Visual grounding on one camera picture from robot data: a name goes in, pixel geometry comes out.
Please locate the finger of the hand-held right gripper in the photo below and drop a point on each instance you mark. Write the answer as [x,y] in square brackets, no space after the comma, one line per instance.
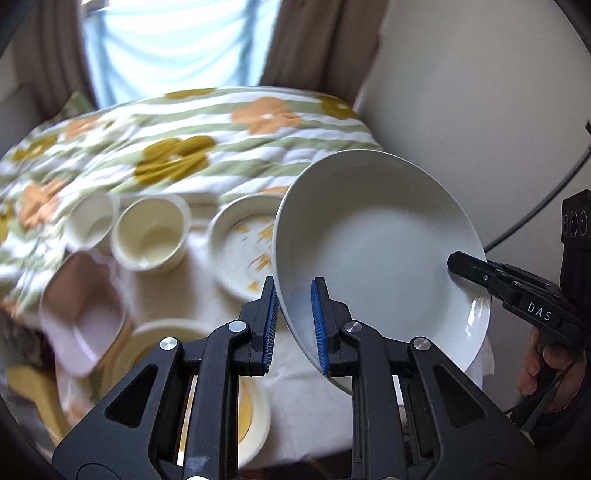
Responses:
[480,273]

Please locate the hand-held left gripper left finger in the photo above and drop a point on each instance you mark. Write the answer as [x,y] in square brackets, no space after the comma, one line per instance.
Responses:
[270,318]

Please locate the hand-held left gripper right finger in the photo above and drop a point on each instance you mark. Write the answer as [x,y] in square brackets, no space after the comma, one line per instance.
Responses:
[319,323]

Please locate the large white plate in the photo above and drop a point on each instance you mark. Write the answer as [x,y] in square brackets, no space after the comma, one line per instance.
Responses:
[383,240]

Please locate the cream bowl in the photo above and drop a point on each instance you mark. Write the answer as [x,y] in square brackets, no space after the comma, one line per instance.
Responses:
[150,235]

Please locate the pink square dish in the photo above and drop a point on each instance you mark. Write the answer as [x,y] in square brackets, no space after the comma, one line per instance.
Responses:
[81,318]

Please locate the person's right hand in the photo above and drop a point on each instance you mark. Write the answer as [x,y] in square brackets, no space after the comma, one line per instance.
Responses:
[558,378]

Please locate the orange print plate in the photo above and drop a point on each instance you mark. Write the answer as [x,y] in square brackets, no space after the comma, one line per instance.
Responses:
[240,249]

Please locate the white floral tablecloth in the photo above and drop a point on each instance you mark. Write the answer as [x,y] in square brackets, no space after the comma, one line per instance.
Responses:
[198,281]

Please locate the cream plate with yellow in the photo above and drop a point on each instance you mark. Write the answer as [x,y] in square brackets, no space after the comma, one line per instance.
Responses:
[138,350]

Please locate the floral striped blanket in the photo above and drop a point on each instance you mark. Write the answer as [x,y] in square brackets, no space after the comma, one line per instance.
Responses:
[221,138]

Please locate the small white bowl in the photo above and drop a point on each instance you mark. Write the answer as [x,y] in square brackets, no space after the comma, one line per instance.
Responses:
[90,221]

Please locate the yellow cloth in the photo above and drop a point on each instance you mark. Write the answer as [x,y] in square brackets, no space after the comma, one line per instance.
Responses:
[27,387]

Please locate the brown curtain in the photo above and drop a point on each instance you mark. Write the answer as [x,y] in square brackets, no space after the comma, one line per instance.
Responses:
[314,41]
[51,55]

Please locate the sheer blue window curtain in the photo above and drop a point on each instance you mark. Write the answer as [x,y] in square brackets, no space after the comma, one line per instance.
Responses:
[175,46]

